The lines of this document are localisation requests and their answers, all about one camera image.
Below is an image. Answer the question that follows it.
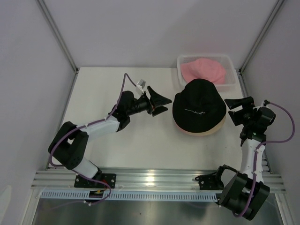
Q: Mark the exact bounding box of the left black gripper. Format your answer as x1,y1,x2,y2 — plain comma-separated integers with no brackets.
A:
127,87,172,117

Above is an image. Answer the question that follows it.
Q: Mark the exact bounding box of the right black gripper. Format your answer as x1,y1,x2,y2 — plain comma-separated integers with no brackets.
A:
224,97,256,128

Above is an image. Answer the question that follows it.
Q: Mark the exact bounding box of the black bucket hat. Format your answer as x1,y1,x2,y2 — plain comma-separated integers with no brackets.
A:
172,79,227,133

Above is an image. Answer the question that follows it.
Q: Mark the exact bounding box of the beige bucket hat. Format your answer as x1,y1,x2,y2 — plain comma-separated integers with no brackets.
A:
174,115,226,136

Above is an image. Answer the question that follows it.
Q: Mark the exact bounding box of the pink bucket hat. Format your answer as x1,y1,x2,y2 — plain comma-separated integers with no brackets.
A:
179,127,195,135

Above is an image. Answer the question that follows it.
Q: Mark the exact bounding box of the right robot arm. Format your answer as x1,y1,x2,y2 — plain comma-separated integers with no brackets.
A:
213,97,276,221

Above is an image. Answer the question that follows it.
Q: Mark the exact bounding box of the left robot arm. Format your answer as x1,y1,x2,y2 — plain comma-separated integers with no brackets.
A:
48,86,172,188

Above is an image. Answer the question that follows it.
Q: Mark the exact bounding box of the white plastic basket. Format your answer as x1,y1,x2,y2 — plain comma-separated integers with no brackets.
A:
177,53,237,91

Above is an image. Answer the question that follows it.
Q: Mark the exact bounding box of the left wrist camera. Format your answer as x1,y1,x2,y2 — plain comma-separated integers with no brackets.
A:
136,79,146,95

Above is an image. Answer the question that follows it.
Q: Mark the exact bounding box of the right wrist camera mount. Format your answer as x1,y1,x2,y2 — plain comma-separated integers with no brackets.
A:
253,99,272,113

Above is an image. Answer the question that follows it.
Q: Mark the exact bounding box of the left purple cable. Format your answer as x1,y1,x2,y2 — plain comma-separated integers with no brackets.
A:
48,73,141,207

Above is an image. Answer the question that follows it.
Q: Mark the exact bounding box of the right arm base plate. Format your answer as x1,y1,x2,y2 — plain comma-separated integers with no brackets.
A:
195,173,225,191

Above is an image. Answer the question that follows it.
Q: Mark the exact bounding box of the aluminium mounting rail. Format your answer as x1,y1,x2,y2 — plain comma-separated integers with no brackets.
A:
31,165,286,193

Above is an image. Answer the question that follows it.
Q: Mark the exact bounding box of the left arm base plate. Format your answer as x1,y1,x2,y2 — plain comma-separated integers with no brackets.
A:
74,173,117,189

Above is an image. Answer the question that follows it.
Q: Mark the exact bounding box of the right corner aluminium post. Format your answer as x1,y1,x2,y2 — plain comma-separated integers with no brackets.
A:
239,0,286,76

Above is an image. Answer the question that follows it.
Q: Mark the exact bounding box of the corner aluminium post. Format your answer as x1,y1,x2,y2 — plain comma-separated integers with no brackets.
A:
239,0,286,76
35,0,78,74

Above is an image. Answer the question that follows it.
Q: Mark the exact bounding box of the white slotted cable duct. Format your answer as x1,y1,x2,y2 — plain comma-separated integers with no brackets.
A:
40,190,218,202

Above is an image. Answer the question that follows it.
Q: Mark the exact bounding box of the left corner aluminium post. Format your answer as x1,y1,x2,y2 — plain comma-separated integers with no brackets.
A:
35,0,78,74

